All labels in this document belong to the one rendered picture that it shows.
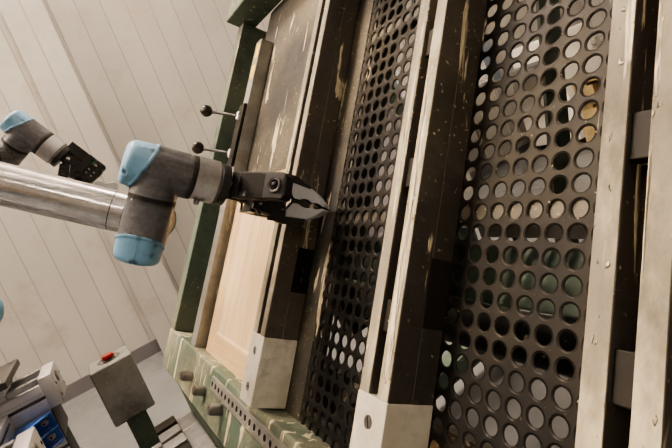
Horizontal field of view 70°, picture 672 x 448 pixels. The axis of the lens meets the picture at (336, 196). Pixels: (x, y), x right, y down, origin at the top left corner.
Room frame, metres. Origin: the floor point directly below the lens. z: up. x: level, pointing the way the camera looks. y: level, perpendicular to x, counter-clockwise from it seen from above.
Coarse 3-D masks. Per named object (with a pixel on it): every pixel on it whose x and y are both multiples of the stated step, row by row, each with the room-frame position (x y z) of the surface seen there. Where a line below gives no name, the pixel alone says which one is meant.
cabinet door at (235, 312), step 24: (240, 216) 1.33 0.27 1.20; (240, 240) 1.28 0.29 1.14; (264, 240) 1.13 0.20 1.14; (240, 264) 1.23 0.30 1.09; (264, 264) 1.08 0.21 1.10; (240, 288) 1.18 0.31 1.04; (216, 312) 1.28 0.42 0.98; (240, 312) 1.13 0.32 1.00; (216, 336) 1.22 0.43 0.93; (240, 336) 1.09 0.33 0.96; (240, 360) 1.04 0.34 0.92
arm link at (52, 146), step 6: (48, 138) 1.36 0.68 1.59; (54, 138) 1.37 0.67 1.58; (42, 144) 1.35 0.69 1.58; (48, 144) 1.36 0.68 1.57; (54, 144) 1.36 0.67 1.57; (60, 144) 1.37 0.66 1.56; (66, 144) 1.40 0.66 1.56; (42, 150) 1.35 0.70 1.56; (48, 150) 1.35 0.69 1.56; (54, 150) 1.36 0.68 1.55; (60, 150) 1.37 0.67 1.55; (42, 156) 1.36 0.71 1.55; (48, 156) 1.36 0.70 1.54; (54, 156) 1.36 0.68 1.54; (48, 162) 1.37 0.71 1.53
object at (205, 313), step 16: (256, 64) 1.54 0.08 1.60; (256, 80) 1.53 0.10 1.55; (256, 96) 1.52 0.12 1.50; (256, 112) 1.51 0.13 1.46; (240, 144) 1.47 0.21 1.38; (240, 160) 1.46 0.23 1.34; (224, 208) 1.41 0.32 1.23; (224, 224) 1.40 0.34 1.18; (224, 240) 1.39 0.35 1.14; (224, 256) 1.38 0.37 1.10; (208, 272) 1.38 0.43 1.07; (208, 288) 1.34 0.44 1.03; (208, 304) 1.33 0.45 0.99; (208, 320) 1.32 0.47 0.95; (192, 336) 1.34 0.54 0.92; (208, 336) 1.32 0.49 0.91
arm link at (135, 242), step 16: (128, 192) 0.77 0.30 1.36; (128, 208) 0.75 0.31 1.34; (144, 208) 0.75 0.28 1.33; (160, 208) 0.75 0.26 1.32; (128, 224) 0.74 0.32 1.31; (144, 224) 0.74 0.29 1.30; (160, 224) 0.76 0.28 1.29; (128, 240) 0.74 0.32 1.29; (144, 240) 0.74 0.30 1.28; (160, 240) 0.76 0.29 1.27; (128, 256) 0.74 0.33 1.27; (144, 256) 0.74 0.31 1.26; (160, 256) 0.77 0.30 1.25
